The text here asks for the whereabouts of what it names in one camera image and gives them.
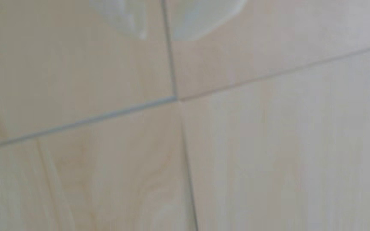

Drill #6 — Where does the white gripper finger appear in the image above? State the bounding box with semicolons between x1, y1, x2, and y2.
168;0;247;41
89;0;148;40

